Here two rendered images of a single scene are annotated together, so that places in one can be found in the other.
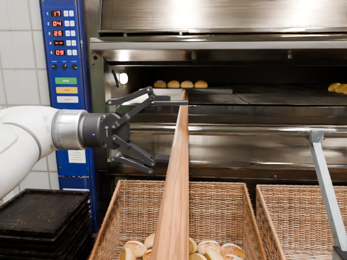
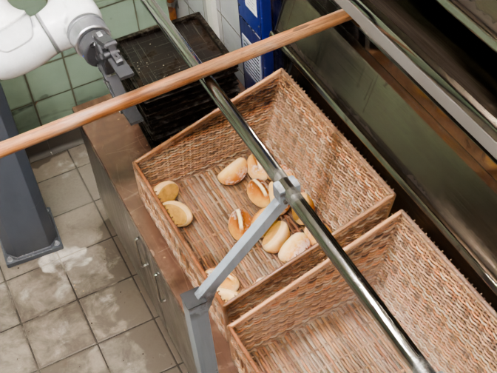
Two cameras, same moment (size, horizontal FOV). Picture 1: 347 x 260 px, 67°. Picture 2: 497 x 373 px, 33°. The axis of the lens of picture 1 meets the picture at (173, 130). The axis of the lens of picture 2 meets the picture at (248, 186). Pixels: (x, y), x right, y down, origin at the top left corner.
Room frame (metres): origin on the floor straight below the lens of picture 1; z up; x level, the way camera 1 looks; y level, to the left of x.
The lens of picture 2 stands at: (0.14, -1.31, 2.34)
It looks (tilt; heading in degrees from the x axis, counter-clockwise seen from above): 47 degrees down; 63
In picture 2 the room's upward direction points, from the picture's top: 5 degrees counter-clockwise
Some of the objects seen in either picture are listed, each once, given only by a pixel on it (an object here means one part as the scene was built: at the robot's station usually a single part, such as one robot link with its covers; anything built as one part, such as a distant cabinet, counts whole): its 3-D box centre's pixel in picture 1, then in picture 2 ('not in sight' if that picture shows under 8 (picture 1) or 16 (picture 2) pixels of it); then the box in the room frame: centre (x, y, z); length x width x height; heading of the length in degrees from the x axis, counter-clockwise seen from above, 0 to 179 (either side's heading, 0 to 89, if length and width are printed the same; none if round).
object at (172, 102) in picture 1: (171, 102); (120, 66); (0.55, 0.00, 1.26); 0.07 x 0.03 x 0.01; 87
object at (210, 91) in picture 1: (185, 88); not in sight; (1.74, -0.08, 1.20); 0.55 x 0.36 x 0.03; 87
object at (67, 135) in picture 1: (75, 129); (90, 37); (0.57, 0.22, 1.20); 0.09 x 0.06 x 0.09; 177
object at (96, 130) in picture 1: (108, 130); (102, 55); (0.56, 0.14, 1.20); 0.09 x 0.07 x 0.08; 87
